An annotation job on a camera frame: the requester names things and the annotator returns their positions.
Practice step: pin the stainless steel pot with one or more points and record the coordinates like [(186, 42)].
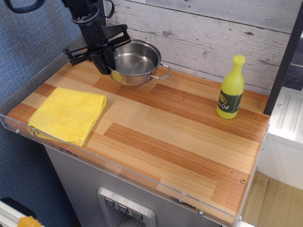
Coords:
[(138, 62)]

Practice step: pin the yellow orange object corner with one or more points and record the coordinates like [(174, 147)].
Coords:
[(28, 222)]

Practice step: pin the white toy sink unit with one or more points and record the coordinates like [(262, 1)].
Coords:
[(281, 157)]

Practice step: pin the dark grey right post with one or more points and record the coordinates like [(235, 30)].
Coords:
[(286, 61)]

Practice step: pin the yellow folded cloth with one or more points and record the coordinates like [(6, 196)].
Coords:
[(67, 115)]

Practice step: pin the silver toy fridge cabinet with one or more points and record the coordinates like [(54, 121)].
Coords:
[(82, 177)]

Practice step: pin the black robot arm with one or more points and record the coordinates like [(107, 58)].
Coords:
[(97, 41)]

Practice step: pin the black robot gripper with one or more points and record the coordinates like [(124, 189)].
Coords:
[(101, 55)]

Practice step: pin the silver water dispenser panel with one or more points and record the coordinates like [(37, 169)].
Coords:
[(120, 211)]

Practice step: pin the clear acrylic guard rail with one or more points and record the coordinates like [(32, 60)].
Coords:
[(159, 150)]

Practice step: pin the yellow olive oil bottle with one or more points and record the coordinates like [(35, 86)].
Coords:
[(232, 90)]

